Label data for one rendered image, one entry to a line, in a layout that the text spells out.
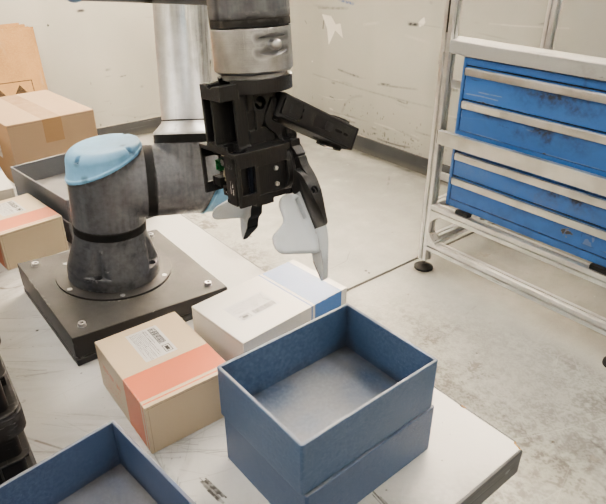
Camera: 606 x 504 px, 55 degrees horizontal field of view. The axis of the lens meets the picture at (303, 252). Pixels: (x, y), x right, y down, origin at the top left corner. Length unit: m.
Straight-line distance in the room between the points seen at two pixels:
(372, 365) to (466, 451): 0.15
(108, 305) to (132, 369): 0.21
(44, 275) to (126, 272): 0.16
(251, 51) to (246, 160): 0.10
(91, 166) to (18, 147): 0.69
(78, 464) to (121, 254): 0.37
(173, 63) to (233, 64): 0.42
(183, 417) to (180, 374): 0.05
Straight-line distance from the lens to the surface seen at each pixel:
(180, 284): 1.01
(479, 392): 1.95
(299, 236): 0.57
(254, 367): 0.70
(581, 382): 2.11
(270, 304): 0.85
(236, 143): 0.57
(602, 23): 2.91
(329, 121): 0.61
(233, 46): 0.55
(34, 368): 0.96
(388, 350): 0.73
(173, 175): 0.94
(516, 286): 2.27
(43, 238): 1.24
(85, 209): 0.95
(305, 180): 0.57
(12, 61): 3.86
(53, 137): 1.62
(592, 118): 2.00
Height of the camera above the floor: 1.26
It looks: 29 degrees down
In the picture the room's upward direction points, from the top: straight up
